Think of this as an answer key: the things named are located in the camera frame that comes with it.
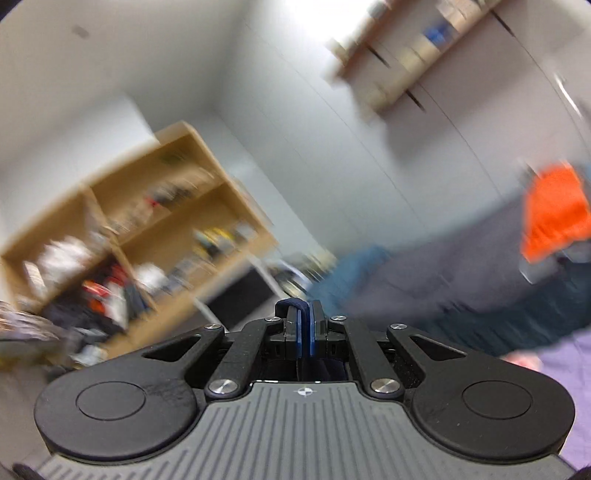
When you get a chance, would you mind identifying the orange garment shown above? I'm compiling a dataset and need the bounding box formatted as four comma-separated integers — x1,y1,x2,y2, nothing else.
521,162,590,264

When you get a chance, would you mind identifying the wooden bookshelf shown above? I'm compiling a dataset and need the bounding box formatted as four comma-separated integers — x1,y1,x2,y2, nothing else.
1,122,276,359

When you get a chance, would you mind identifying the white appliance with control panel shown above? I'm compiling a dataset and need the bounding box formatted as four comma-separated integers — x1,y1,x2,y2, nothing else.
193,257,311,332

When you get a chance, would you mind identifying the dark teal far bed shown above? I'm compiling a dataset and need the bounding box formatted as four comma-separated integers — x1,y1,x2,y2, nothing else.
415,263,590,357

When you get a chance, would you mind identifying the purple floral bed sheet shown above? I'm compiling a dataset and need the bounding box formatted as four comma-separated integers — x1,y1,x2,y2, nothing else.
503,329,591,471

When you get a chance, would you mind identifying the grey blanket on far bed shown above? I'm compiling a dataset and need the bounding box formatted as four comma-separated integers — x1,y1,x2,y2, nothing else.
341,193,569,324

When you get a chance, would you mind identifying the teal blanket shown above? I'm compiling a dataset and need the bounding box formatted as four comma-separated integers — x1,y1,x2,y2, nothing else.
307,245,391,311

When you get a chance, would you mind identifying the wall mounted wooden shelf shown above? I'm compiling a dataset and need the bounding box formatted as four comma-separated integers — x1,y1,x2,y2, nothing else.
332,1,499,114

